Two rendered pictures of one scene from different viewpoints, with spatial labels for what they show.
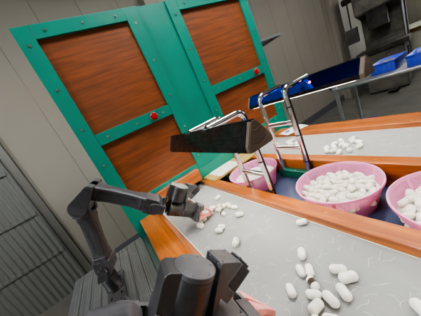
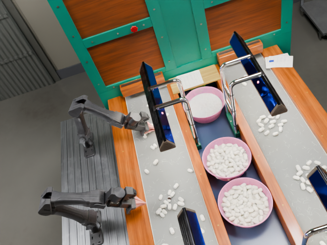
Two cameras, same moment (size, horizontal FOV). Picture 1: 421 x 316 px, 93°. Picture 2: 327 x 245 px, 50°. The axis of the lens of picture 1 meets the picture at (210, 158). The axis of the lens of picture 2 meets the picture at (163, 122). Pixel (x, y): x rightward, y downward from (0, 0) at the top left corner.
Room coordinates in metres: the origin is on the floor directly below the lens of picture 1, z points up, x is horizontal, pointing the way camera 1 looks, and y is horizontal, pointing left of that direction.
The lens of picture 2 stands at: (-0.45, -0.63, 2.41)
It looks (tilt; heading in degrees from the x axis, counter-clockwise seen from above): 49 degrees down; 28
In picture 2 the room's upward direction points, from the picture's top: 20 degrees counter-clockwise
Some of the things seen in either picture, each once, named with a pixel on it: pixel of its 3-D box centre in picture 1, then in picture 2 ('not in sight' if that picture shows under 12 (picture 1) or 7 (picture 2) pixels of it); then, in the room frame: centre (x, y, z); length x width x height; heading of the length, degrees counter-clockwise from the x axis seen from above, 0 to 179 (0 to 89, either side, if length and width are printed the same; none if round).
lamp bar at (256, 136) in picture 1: (200, 139); (154, 101); (0.73, 0.00, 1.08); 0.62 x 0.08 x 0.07; 25
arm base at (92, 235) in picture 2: not in sight; (93, 225); (0.15, 0.32, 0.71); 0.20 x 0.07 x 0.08; 24
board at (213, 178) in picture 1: (229, 166); (194, 79); (1.20, -0.09, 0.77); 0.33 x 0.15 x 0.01; 115
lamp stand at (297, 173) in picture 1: (294, 128); (242, 96); (0.93, -0.43, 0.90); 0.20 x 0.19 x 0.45; 25
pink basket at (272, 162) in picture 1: (255, 176); (204, 106); (1.00, -0.18, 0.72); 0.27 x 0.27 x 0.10
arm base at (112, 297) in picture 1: (112, 281); (86, 141); (0.70, 0.57, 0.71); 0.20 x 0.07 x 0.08; 24
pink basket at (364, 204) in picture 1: (338, 191); (227, 161); (0.60, -0.36, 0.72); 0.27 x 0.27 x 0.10
